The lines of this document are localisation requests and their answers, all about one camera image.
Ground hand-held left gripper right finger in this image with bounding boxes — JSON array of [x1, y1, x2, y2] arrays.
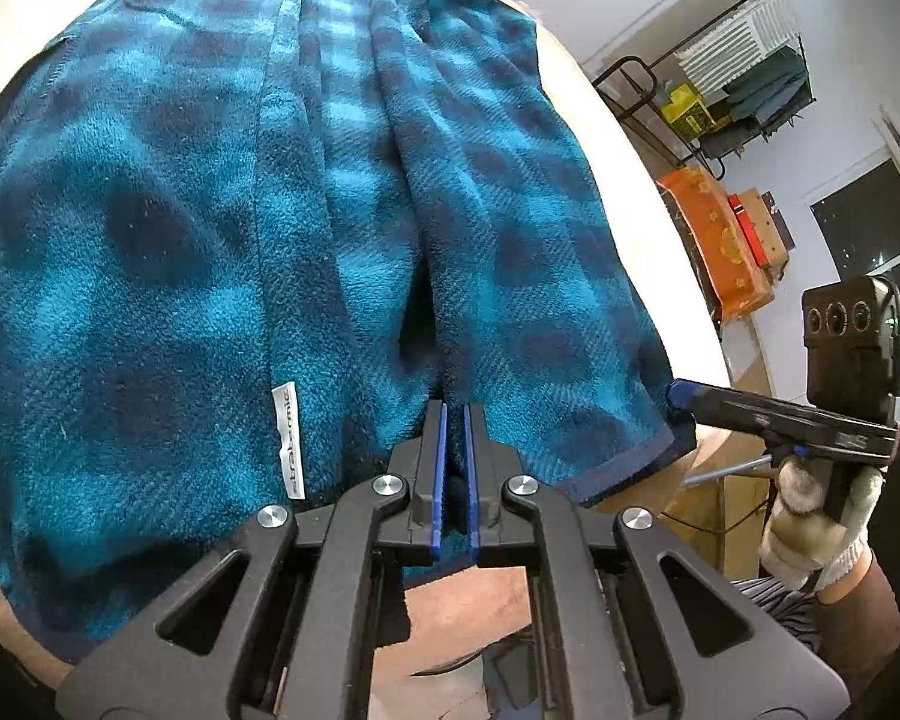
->
[[461, 401, 850, 720]]

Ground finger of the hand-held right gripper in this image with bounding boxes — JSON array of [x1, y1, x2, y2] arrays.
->
[[664, 379, 771, 441]]

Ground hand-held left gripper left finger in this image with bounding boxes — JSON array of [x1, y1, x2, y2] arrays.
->
[[54, 399, 451, 720]]

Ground teal plaid fleece jacket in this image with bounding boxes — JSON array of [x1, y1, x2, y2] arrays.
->
[[0, 0, 698, 661]]

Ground person's right forearm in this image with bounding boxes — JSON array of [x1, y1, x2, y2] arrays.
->
[[814, 547, 900, 691]]

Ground dark hanging clothes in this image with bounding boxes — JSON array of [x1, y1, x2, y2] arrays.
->
[[709, 45, 811, 158]]

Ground black clothes rack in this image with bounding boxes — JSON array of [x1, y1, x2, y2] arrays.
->
[[592, 0, 818, 181]]

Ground person's right hand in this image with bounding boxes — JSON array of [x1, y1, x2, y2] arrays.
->
[[757, 457, 882, 592]]

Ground dark window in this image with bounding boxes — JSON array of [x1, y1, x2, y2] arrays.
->
[[808, 157, 900, 357]]

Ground cardboard box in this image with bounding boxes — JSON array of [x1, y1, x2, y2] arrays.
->
[[735, 187, 796, 282]]

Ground red box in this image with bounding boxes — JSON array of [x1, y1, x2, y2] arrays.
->
[[726, 193, 773, 271]]

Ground orange patterned box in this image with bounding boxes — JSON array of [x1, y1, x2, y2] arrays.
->
[[656, 169, 777, 323]]

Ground person's striped clothing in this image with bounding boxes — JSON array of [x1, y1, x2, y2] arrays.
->
[[731, 576, 822, 653]]

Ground yellow box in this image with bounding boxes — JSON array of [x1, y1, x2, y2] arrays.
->
[[660, 81, 710, 140]]

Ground white striped towel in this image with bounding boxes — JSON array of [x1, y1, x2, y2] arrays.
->
[[675, 0, 800, 95]]

